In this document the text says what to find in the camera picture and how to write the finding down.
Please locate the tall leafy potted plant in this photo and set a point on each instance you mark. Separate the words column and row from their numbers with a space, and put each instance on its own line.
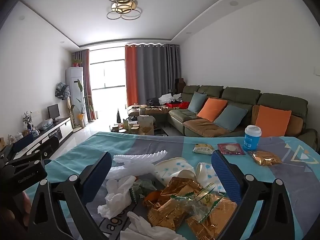
column 80, row 105

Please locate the pile of white clothes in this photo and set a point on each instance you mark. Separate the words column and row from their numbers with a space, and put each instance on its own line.
column 170, row 97

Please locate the teal cushion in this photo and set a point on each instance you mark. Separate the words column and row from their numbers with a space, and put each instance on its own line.
column 231, row 117
column 196, row 102

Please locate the small clear wrapper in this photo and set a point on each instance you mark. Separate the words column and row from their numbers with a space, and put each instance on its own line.
column 141, row 187

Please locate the black monitor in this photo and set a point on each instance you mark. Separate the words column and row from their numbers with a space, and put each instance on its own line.
column 53, row 111

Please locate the orange peel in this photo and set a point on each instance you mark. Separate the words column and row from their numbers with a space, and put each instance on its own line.
column 152, row 196

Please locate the black bag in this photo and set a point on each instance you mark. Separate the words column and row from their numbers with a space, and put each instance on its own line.
column 152, row 101

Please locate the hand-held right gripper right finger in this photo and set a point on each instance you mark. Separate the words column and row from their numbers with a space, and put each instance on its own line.
column 226, row 177

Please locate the maroon snack packet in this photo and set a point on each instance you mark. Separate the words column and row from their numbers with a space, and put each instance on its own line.
column 230, row 149

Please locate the group of boxes and jars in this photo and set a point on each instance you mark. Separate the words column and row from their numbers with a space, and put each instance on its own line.
column 143, row 125

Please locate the green white snack packet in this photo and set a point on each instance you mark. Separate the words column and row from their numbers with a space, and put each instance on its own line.
column 203, row 149

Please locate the clear wrapper with green print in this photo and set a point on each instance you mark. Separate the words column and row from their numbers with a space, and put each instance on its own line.
column 205, row 202

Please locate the striped grey orange curtain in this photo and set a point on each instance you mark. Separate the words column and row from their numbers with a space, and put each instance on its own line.
column 85, row 85

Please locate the red cloth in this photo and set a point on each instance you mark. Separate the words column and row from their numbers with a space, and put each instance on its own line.
column 183, row 105

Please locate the white standing air conditioner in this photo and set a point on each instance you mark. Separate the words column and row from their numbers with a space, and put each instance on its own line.
column 73, row 85

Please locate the white tissue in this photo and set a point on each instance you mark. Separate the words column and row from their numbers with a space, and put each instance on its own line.
column 117, row 197
column 145, row 227

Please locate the orange cushion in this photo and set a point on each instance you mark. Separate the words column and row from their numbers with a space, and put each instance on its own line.
column 212, row 108
column 272, row 121

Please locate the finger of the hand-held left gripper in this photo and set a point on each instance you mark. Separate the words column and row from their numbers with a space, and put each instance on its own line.
column 47, row 150
column 23, row 141

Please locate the small potted green plant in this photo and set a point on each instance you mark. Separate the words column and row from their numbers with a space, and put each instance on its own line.
column 76, row 62

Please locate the white black tv stand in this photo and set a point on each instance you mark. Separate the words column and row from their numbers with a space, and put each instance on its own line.
column 53, row 132

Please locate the crushed dotted paper cup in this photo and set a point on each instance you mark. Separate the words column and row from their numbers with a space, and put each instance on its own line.
column 172, row 171
column 206, row 177

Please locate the green brown corner sofa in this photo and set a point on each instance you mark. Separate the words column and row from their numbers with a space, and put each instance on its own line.
column 237, row 93

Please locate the dark glass coffee table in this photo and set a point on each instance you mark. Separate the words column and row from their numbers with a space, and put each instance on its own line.
column 160, row 130

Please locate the clear plastic bag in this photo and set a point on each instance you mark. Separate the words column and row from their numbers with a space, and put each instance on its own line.
column 46, row 124

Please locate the sealed gold snack packet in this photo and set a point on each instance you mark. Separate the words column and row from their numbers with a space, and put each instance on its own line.
column 266, row 158

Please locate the teal grey printed tablecloth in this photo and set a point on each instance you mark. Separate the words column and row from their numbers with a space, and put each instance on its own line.
column 75, row 152

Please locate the orange and grey curtain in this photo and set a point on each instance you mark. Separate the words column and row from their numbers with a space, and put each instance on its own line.
column 150, row 75

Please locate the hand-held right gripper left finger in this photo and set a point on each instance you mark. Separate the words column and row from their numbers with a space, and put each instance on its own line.
column 96, row 177

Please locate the gold foil wrapper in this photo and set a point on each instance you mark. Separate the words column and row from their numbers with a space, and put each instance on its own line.
column 181, row 187
column 220, row 217
column 165, row 213

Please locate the white foam fruit net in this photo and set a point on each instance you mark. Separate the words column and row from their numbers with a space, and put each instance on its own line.
column 140, row 160

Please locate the covered standing fan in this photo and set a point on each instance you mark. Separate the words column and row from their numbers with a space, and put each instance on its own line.
column 62, row 90

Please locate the small potted tree ornament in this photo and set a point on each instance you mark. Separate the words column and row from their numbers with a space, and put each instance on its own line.
column 27, row 120

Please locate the balcony window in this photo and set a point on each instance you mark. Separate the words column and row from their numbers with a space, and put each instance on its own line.
column 107, row 75

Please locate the blue cup with white lid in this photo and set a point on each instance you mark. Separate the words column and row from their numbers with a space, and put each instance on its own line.
column 252, row 138

